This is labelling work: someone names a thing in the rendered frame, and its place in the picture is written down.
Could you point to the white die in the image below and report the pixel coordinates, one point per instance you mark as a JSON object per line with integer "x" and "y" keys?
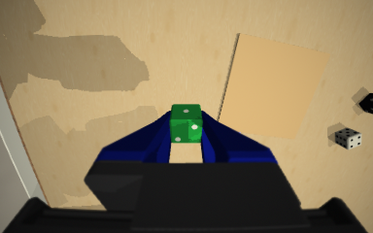
{"x": 348, "y": 138}

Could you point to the black die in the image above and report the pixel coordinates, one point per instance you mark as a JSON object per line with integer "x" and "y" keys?
{"x": 367, "y": 103}

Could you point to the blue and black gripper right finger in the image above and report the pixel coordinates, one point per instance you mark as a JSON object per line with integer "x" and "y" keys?
{"x": 230, "y": 145}

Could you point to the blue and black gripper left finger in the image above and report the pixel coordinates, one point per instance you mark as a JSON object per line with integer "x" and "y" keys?
{"x": 142, "y": 144}

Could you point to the green die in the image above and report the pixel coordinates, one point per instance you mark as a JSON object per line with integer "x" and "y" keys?
{"x": 186, "y": 123}

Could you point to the tan flat mat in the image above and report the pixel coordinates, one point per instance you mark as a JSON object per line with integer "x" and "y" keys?
{"x": 270, "y": 86}

